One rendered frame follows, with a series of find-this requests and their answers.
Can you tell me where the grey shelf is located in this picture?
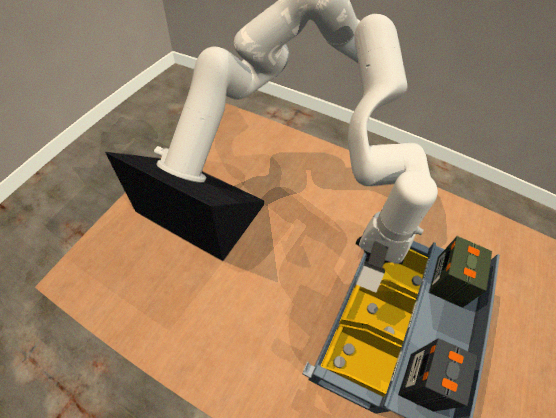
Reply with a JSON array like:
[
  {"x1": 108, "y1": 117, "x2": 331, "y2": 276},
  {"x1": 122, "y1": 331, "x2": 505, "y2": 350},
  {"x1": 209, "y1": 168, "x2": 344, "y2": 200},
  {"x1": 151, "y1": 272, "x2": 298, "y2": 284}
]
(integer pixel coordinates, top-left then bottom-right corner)
[{"x1": 303, "y1": 241, "x2": 500, "y2": 418}]

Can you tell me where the dark green case with orange latches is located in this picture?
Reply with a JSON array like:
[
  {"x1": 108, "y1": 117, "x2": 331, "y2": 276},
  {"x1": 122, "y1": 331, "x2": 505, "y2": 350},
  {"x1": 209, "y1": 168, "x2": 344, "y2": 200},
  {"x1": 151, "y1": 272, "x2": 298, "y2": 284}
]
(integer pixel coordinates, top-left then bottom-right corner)
[{"x1": 429, "y1": 236, "x2": 492, "y2": 308}]

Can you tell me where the dark grey case with orange latches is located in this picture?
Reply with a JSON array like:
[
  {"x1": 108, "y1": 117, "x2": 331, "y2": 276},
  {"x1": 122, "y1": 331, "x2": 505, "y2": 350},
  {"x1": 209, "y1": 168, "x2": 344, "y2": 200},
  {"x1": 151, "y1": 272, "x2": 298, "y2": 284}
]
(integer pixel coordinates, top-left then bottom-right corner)
[{"x1": 398, "y1": 338, "x2": 478, "y2": 412}]

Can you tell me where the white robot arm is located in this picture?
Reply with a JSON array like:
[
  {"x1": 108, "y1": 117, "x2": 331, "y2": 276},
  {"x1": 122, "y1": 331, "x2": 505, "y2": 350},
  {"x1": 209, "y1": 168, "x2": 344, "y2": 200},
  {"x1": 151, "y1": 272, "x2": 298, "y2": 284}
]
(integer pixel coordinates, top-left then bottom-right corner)
[{"x1": 154, "y1": 0, "x2": 438, "y2": 242}]

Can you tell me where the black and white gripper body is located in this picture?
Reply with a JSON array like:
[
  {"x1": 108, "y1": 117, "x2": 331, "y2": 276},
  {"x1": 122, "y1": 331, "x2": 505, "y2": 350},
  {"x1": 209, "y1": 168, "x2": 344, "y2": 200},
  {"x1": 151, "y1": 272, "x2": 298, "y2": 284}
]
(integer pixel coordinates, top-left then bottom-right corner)
[{"x1": 359, "y1": 211, "x2": 416, "y2": 264}]

